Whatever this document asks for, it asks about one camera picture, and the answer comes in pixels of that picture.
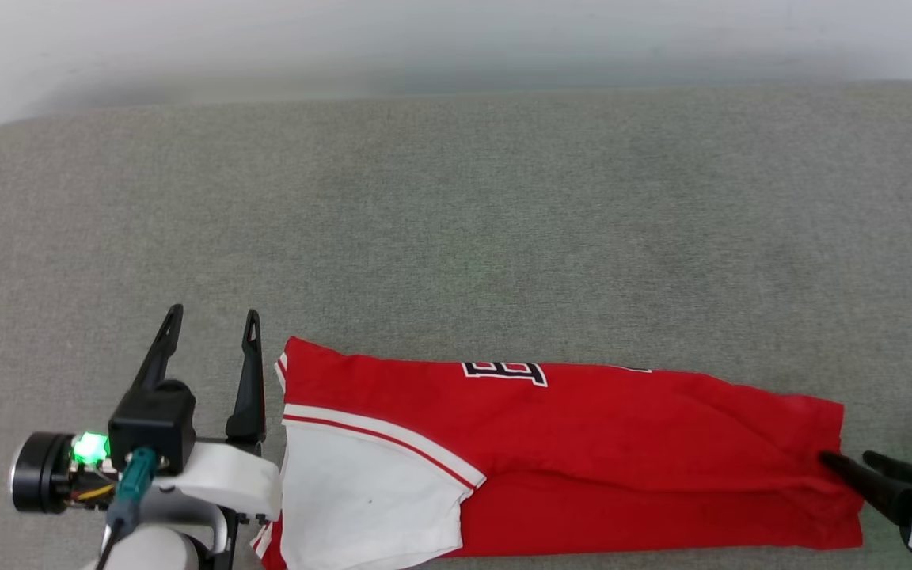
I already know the teal cable connector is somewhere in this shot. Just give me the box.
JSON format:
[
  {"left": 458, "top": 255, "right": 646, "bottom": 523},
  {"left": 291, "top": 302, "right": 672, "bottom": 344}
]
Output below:
[{"left": 104, "top": 446, "right": 159, "bottom": 530}]

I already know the grey fabric sofa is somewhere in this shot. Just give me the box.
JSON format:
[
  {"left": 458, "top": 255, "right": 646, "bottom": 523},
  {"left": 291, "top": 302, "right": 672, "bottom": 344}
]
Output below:
[{"left": 0, "top": 79, "right": 912, "bottom": 570}]

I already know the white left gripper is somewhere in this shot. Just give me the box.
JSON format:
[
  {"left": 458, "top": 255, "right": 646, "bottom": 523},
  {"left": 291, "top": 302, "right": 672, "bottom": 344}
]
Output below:
[{"left": 130, "top": 303, "right": 283, "bottom": 525}]

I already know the black camera cable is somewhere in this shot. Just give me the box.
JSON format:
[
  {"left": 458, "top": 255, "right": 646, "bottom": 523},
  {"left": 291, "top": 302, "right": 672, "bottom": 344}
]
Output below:
[{"left": 96, "top": 515, "right": 131, "bottom": 570}]

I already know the red and white shirt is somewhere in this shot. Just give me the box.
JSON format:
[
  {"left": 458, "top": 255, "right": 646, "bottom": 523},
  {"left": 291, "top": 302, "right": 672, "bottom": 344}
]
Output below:
[{"left": 250, "top": 336, "right": 866, "bottom": 570}]

